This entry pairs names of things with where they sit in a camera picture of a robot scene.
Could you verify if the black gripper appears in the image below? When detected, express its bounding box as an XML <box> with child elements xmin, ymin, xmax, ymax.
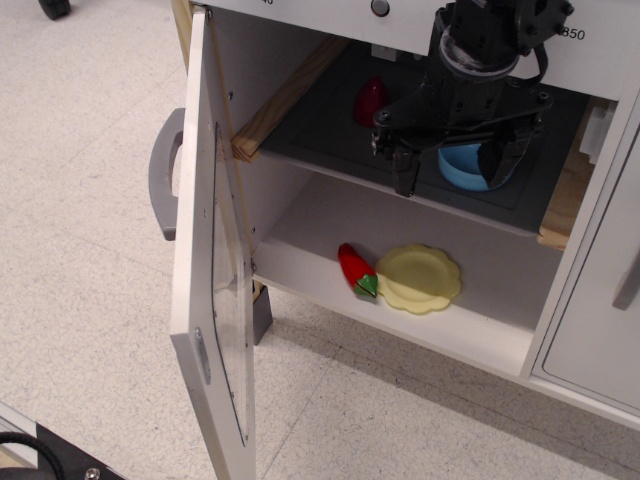
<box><xmin>372</xmin><ymin>65</ymin><xmax>553</xmax><ymax>197</ymax></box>

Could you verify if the white toy oven door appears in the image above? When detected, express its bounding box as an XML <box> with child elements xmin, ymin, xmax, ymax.
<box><xmin>170</xmin><ymin>6</ymin><xmax>256</xmax><ymax>479</ymax></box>

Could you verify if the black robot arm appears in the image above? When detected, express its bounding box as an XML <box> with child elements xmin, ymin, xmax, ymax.
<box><xmin>372</xmin><ymin>1</ymin><xmax>575</xmax><ymax>197</ymax></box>

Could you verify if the grey oven knob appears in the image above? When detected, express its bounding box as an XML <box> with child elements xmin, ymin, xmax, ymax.
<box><xmin>370</xmin><ymin>0</ymin><xmax>390</xmax><ymax>18</ymax></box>

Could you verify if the blue toy bowl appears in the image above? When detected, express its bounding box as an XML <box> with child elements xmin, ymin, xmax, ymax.
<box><xmin>438</xmin><ymin>144</ymin><xmax>499</xmax><ymax>192</ymax></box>

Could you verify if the dark red toy egg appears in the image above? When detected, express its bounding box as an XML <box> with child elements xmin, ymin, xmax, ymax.
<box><xmin>352</xmin><ymin>76</ymin><xmax>390</xmax><ymax>128</ymax></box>

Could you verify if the yellow toy plate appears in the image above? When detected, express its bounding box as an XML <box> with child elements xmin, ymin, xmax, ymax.
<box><xmin>375</xmin><ymin>244</ymin><xmax>462</xmax><ymax>315</ymax></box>

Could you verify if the white toy kitchen cabinet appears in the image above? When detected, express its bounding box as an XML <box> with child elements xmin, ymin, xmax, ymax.
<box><xmin>173</xmin><ymin>1</ymin><xmax>639</xmax><ymax>428</ymax></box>

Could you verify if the red toy chili pepper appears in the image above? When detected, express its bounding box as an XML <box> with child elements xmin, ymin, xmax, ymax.
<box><xmin>338</xmin><ymin>243</ymin><xmax>378</xmax><ymax>298</ymax></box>

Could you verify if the white right cabinet door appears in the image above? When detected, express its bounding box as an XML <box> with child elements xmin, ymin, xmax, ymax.
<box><xmin>533</xmin><ymin>110</ymin><xmax>639</xmax><ymax>418</ymax></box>

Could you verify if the grey cabinet leg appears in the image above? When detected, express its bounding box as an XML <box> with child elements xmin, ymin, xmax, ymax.
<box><xmin>253</xmin><ymin>282</ymin><xmax>273</xmax><ymax>346</ymax></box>

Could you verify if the black wheel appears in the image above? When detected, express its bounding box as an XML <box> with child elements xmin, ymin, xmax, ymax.
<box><xmin>38</xmin><ymin>0</ymin><xmax>71</xmax><ymax>21</ymax></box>

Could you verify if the grey right door handle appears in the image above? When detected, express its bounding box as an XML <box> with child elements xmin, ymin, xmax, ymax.
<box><xmin>612</xmin><ymin>251</ymin><xmax>640</xmax><ymax>311</ymax></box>

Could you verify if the grey oven door handle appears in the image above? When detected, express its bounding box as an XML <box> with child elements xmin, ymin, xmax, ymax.
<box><xmin>148</xmin><ymin>108</ymin><xmax>185</xmax><ymax>241</ymax></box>

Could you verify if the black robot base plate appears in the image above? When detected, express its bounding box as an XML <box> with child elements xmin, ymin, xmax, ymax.
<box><xmin>36</xmin><ymin>424</ymin><xmax>124</xmax><ymax>480</ymax></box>

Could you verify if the black cable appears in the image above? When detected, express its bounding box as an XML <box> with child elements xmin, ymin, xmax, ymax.
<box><xmin>0</xmin><ymin>430</ymin><xmax>61</xmax><ymax>476</ymax></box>

